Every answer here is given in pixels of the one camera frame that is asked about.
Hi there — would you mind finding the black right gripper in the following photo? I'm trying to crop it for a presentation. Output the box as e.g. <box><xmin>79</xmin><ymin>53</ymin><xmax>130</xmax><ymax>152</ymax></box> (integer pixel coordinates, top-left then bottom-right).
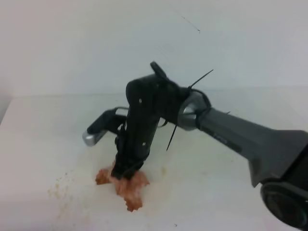
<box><xmin>111</xmin><ymin>117</ymin><xmax>159</xmax><ymax>180</ymax></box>

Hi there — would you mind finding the pink stained rag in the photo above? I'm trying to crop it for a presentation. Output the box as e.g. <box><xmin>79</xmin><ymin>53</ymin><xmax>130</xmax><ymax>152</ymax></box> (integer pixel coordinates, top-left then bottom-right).
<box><xmin>95</xmin><ymin>161</ymin><xmax>150</xmax><ymax>212</ymax></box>

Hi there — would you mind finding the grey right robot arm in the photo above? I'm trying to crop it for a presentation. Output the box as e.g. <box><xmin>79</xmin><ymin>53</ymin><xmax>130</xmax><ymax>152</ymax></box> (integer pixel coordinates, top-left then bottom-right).
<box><xmin>112</xmin><ymin>74</ymin><xmax>308</xmax><ymax>231</ymax></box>

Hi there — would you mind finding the brown coffee stain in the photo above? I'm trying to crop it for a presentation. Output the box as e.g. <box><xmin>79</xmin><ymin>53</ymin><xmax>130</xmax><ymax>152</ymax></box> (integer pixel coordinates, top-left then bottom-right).
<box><xmin>47</xmin><ymin>166</ymin><xmax>169</xmax><ymax>217</ymax></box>

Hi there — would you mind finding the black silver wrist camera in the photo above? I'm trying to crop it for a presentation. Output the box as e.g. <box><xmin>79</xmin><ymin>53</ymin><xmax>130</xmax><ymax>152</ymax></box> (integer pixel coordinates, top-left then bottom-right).
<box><xmin>82</xmin><ymin>106</ymin><xmax>128</xmax><ymax>147</ymax></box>

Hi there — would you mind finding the black cable with ties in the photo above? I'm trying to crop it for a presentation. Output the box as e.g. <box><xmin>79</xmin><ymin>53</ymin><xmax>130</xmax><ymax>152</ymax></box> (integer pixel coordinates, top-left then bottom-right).
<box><xmin>115</xmin><ymin>62</ymin><xmax>231</xmax><ymax>152</ymax></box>

